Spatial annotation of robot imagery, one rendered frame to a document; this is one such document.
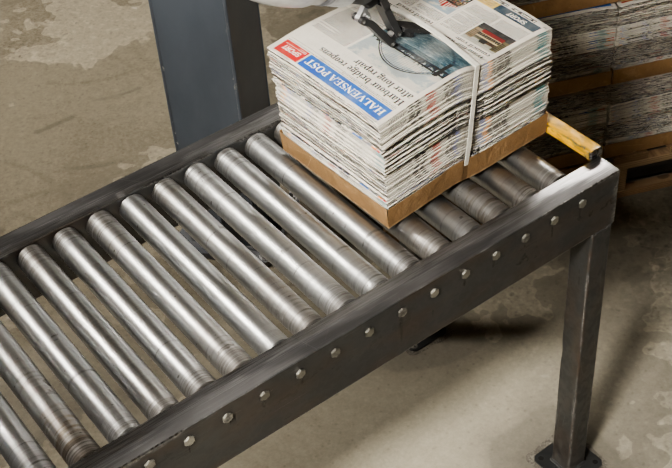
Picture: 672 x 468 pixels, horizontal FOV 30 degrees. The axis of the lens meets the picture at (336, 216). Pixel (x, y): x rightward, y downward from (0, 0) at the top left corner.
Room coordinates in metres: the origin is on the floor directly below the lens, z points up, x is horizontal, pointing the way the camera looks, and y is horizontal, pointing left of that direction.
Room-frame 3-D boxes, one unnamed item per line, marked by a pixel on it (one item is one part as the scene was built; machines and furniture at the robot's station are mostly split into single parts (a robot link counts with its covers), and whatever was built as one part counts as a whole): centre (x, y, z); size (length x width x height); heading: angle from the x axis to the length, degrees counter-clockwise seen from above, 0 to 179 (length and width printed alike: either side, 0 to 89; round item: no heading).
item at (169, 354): (1.40, 0.33, 0.77); 0.47 x 0.05 x 0.05; 34
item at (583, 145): (1.84, -0.33, 0.81); 0.43 x 0.03 x 0.02; 34
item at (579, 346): (1.63, -0.45, 0.34); 0.06 x 0.06 x 0.68; 34
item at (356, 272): (1.58, 0.06, 0.77); 0.47 x 0.05 x 0.05; 34
